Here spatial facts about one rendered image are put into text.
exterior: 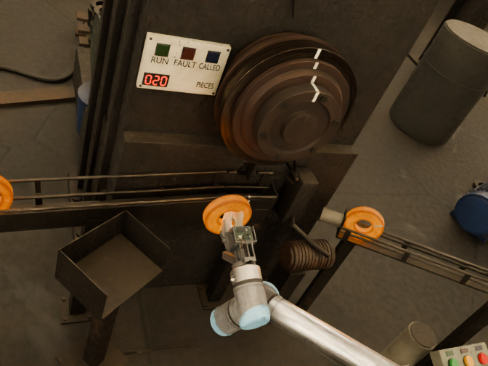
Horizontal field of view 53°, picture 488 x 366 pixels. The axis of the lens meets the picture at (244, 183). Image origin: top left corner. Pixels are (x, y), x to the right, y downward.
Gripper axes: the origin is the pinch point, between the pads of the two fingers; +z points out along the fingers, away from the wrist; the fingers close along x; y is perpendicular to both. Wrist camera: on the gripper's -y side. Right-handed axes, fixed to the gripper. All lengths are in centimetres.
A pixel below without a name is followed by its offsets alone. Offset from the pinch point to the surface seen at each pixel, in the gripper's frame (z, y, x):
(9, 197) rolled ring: 16, -21, 63
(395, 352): -47, -34, -76
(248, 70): 29.3, 33.0, 0.6
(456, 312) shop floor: -28, -82, -169
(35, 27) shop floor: 221, -152, 48
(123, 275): -11.6, -21.8, 30.4
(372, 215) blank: 1, -9, -64
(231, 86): 29.9, 25.0, 2.9
